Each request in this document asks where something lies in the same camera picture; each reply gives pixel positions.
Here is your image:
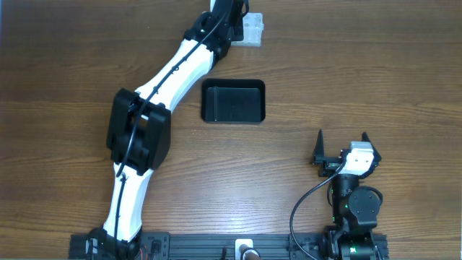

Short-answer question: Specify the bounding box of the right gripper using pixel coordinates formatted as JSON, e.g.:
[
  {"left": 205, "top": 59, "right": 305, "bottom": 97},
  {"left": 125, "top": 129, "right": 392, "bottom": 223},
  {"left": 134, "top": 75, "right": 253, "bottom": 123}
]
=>
[{"left": 313, "top": 129, "right": 383, "bottom": 178}]

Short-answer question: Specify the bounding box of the clear test tube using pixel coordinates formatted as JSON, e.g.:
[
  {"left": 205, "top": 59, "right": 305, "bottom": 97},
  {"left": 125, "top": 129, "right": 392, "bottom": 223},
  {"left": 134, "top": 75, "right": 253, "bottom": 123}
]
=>
[{"left": 212, "top": 86, "right": 219, "bottom": 122}]

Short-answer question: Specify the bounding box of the black tray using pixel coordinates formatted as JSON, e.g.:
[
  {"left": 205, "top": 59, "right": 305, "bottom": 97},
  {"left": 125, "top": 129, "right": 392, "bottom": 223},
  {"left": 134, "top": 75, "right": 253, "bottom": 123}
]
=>
[{"left": 200, "top": 78, "right": 267, "bottom": 126}]

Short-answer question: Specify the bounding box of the mounting rail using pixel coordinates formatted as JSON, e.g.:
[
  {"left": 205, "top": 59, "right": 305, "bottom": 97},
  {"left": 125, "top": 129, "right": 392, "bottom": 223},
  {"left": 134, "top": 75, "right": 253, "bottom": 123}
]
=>
[{"left": 69, "top": 233, "right": 390, "bottom": 260}]

